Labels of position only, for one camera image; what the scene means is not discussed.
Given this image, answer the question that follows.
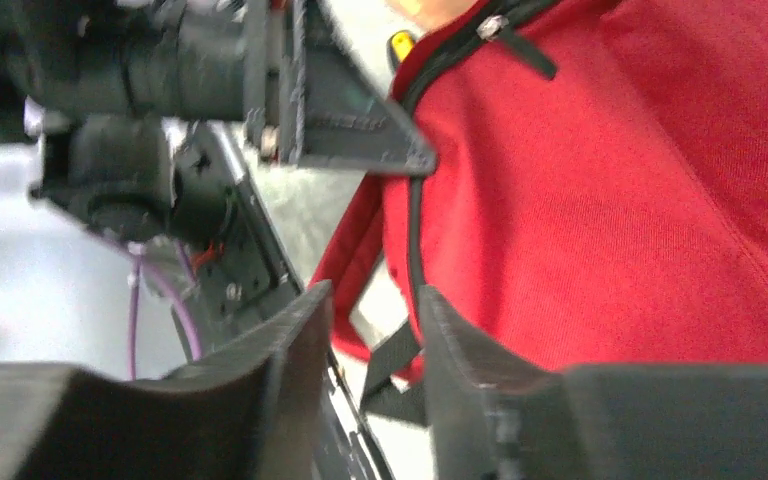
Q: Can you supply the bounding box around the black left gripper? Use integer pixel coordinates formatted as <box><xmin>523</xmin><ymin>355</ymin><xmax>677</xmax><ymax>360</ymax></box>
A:
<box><xmin>19</xmin><ymin>1</ymin><xmax>436</xmax><ymax>176</ymax></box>

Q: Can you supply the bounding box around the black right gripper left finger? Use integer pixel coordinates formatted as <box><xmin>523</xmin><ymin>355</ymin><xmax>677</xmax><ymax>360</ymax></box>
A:
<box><xmin>0</xmin><ymin>282</ymin><xmax>333</xmax><ymax>479</ymax></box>

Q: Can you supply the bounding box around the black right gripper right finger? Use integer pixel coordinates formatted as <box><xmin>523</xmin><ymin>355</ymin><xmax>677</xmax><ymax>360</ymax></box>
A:
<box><xmin>418</xmin><ymin>286</ymin><xmax>768</xmax><ymax>479</ymax></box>

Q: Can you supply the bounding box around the red backpack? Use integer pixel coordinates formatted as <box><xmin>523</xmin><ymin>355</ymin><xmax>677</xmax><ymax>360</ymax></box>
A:
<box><xmin>315</xmin><ymin>1</ymin><xmax>768</xmax><ymax>424</ymax></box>

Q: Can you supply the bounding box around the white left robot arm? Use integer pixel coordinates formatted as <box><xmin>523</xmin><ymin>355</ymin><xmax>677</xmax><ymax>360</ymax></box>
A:
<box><xmin>0</xmin><ymin>1</ymin><xmax>436</xmax><ymax>358</ymax></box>

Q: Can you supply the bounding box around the black yellow screwdriver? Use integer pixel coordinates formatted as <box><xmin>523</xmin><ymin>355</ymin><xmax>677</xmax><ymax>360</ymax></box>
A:
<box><xmin>386</xmin><ymin>30</ymin><xmax>416</xmax><ymax>72</ymax></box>

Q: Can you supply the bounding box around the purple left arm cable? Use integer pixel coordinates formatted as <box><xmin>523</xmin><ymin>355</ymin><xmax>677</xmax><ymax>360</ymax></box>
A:
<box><xmin>125</xmin><ymin>245</ymin><xmax>205</xmax><ymax>382</ymax></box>

